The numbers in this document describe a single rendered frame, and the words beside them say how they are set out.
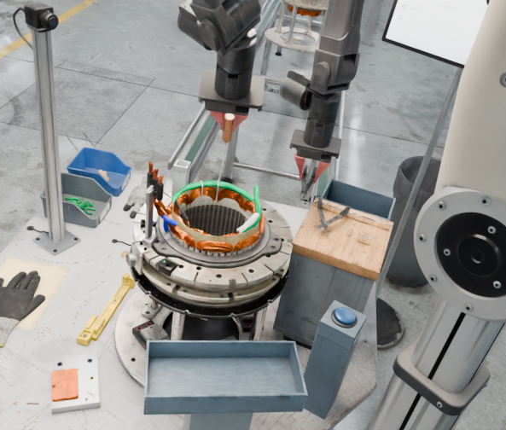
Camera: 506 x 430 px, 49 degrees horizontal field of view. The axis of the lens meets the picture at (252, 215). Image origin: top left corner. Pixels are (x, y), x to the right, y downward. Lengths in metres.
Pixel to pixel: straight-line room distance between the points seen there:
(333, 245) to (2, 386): 0.73
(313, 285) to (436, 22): 1.02
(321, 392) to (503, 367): 1.64
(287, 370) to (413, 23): 1.29
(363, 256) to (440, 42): 0.93
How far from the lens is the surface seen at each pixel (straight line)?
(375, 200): 1.42
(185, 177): 1.13
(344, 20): 1.05
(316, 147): 1.13
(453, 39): 1.90
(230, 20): 0.77
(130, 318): 1.32
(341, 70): 1.07
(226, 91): 0.88
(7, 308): 1.38
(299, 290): 1.24
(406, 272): 2.82
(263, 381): 0.95
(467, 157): 0.59
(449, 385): 0.83
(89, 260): 1.51
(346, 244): 1.20
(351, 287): 1.20
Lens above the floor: 1.77
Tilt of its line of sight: 35 degrees down
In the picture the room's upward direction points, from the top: 10 degrees clockwise
